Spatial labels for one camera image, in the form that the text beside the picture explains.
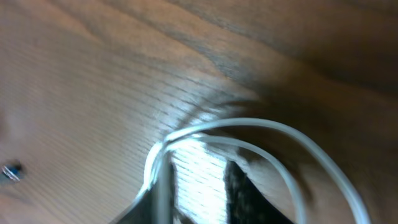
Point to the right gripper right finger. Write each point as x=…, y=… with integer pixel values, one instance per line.
x=245, y=203

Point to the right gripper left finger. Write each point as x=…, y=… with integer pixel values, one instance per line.
x=156, y=205

